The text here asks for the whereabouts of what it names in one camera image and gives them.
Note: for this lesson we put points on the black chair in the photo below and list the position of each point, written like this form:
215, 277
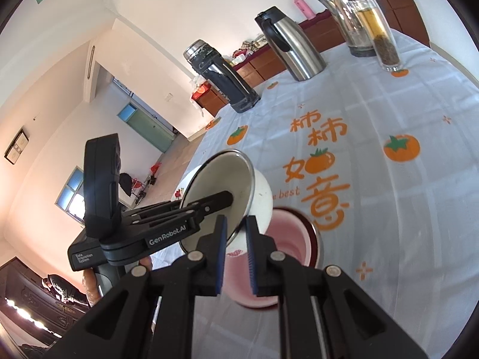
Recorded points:
125, 183

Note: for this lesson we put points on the pink bottle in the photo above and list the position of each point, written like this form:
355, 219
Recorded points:
303, 7

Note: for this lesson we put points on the stainless steel electric kettle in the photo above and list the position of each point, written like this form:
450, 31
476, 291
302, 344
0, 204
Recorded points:
338, 11

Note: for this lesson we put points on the window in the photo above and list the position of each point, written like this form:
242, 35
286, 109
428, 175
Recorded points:
69, 190

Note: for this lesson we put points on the person's left hand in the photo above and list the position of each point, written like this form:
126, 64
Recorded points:
91, 286

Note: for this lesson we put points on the brown wooden cabinet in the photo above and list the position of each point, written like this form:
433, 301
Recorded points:
408, 11

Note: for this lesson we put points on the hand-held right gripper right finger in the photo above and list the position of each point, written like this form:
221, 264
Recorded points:
251, 258

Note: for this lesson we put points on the glass tea bottle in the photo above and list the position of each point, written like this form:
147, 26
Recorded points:
378, 30

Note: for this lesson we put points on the stainless steel carafe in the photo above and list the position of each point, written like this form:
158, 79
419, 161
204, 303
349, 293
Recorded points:
295, 45

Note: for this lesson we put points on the dark carved wooden furniture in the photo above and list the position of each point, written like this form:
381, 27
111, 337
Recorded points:
30, 295

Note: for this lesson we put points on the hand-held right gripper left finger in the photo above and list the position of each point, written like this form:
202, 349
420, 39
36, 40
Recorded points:
221, 254

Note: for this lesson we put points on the green door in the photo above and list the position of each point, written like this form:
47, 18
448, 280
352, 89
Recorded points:
148, 127

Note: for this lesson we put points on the black thermos jug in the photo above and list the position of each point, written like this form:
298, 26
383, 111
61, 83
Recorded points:
220, 78

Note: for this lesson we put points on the white enamel bowl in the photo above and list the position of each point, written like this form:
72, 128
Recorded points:
220, 175

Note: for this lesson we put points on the red gift box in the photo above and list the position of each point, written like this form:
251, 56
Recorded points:
200, 91

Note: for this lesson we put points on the red floor item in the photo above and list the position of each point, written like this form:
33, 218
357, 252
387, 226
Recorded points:
155, 166

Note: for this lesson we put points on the pink plastic bowl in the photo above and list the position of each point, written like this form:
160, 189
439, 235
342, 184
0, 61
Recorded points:
288, 232

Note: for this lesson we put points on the persimmon printed tablecloth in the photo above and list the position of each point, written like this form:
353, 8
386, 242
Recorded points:
374, 194

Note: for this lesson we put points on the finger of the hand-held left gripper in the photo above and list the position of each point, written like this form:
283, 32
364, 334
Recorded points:
217, 200
157, 207

